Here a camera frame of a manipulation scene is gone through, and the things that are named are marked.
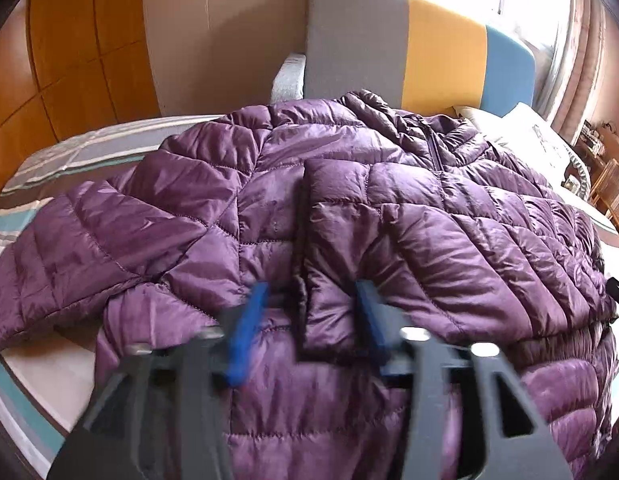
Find wooden rattan chair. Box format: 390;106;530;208
589;159;619;231

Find cluttered wooden desk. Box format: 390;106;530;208
574;120;619;177

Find striped bed sheet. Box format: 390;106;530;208
0;115;204;479

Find grey yellow blue headboard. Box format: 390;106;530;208
304;0;535;116

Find grey bed side rail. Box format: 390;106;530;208
270;53;306;104

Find right patterned curtain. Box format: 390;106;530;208
535;0;607;144

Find purple quilted down jacket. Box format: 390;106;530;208
0;91;616;479

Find white printed pillow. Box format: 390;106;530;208
454;102;571;188

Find wooden wardrobe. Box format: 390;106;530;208
0;0;160;191

